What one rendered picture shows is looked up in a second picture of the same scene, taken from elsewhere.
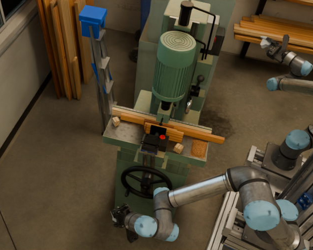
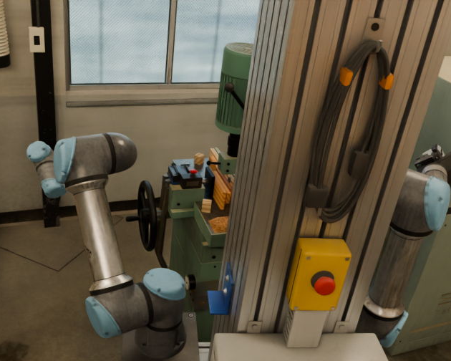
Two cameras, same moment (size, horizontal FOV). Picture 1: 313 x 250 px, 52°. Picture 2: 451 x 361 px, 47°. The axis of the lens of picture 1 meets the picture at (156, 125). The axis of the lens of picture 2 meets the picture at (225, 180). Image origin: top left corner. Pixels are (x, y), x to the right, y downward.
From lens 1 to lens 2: 1.77 m
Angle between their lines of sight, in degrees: 51
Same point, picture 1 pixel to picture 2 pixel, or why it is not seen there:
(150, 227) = (36, 150)
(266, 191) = (91, 140)
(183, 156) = (201, 217)
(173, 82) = (222, 96)
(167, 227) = (51, 171)
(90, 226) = not seen: hidden behind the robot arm
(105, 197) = not seen: hidden behind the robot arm
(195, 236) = not seen: outside the picture
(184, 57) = (231, 60)
